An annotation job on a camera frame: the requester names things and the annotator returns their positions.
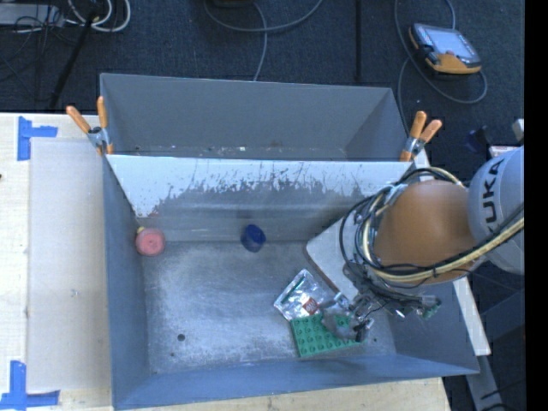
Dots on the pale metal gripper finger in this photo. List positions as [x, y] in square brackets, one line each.
[362, 323]
[338, 320]

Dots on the green studded building plate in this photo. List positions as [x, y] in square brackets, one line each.
[312, 336]

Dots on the clear plastic packet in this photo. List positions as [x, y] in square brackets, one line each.
[297, 293]

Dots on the blue plastic cup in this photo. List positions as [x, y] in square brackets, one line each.
[252, 238]

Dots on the grey metal bin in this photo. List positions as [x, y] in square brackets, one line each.
[214, 306]

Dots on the pink round toy fruit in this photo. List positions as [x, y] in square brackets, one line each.
[150, 242]

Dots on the pale wood flat board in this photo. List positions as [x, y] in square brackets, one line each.
[64, 272]

